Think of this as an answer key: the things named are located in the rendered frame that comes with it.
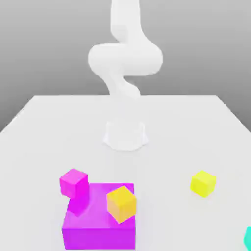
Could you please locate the small turquoise cube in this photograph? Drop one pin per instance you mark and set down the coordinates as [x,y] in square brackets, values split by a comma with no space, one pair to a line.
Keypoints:
[248,238]

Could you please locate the small magenta cube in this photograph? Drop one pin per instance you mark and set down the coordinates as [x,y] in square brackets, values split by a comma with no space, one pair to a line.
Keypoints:
[73,183]

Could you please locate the small orange cube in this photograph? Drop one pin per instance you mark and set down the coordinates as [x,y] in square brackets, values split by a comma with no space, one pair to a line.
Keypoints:
[120,205]

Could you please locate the large purple box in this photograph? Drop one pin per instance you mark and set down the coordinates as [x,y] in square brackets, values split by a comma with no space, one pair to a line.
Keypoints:
[94,231]

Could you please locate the small yellow cube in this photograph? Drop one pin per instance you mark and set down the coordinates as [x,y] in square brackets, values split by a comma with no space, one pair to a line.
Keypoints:
[203,184]

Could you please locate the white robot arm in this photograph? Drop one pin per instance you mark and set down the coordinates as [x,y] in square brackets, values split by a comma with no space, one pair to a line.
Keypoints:
[125,58]

